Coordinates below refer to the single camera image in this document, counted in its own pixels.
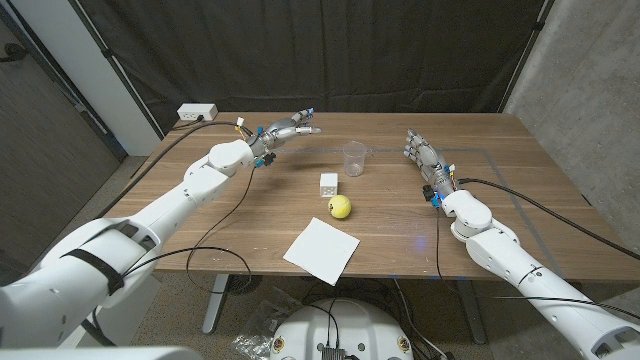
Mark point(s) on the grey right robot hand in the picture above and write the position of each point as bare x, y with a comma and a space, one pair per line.
430, 160

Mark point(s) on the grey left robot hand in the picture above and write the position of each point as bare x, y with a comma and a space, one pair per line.
280, 132

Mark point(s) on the clear plastic measuring cup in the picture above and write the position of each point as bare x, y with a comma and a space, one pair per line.
354, 160

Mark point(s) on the white tissue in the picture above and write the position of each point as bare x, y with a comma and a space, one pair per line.
322, 250

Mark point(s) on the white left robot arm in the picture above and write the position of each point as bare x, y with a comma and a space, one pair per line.
125, 240

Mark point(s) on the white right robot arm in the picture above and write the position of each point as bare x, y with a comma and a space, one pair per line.
525, 270

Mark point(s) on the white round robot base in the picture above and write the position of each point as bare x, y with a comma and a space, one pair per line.
345, 325

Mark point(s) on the white cube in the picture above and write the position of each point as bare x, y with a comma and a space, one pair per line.
328, 185

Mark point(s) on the yellow tennis ball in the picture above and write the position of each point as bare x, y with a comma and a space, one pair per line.
339, 207

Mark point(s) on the grey tape line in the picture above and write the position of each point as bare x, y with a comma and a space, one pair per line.
465, 149

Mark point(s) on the white power strip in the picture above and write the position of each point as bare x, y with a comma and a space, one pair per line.
196, 111

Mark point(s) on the black backdrop curtain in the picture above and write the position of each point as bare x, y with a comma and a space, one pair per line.
350, 50

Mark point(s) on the black backdrop stand pole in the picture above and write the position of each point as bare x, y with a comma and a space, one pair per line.
131, 90
522, 60

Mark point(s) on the black round floor grille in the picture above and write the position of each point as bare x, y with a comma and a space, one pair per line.
245, 285

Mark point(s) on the grey table leg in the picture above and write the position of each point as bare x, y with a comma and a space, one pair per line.
472, 315

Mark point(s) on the white table leg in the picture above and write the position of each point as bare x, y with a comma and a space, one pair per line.
216, 305

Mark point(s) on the crumpled clear plastic bag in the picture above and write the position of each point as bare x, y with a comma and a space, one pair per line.
255, 330

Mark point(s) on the white floor box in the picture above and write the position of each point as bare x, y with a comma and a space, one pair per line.
135, 315

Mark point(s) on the white robot torso edge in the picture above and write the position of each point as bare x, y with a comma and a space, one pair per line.
100, 354

